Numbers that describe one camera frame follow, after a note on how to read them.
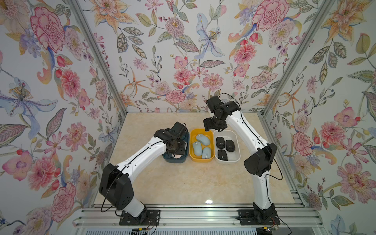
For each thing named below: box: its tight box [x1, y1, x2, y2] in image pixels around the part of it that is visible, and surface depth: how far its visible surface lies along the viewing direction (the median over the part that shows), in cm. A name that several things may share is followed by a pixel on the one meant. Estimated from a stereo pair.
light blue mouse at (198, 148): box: [192, 141, 203, 157], surface depth 99 cm
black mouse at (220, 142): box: [215, 136, 226, 149], surface depth 103 cm
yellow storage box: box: [188, 128, 215, 163], surface depth 99 cm
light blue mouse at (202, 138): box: [195, 133, 211, 146], surface depth 105 cm
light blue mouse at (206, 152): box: [201, 146, 212, 159], surface depth 96 cm
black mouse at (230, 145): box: [225, 139, 235, 152], surface depth 100 cm
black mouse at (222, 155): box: [217, 149, 228, 161], surface depth 97 cm
